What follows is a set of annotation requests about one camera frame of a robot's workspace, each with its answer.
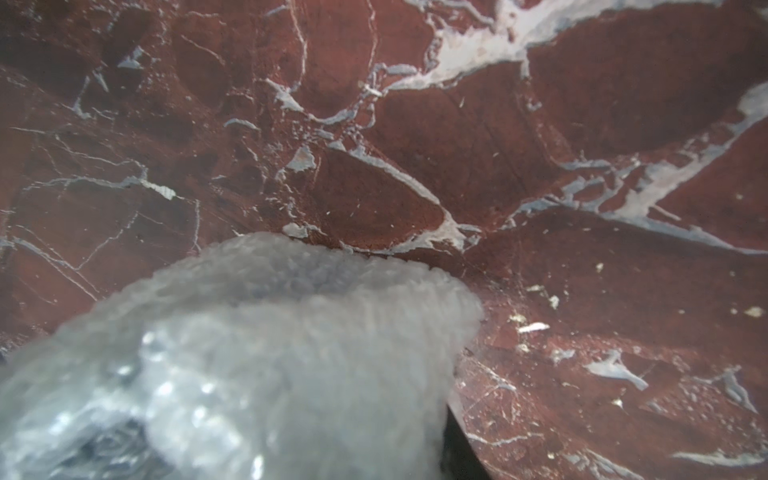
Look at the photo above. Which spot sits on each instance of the clear bubble wrap sheet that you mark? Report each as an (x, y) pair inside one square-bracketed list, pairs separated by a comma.
[(261, 358)]

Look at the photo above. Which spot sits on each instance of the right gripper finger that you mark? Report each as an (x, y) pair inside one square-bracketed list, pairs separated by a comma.
[(458, 459)]

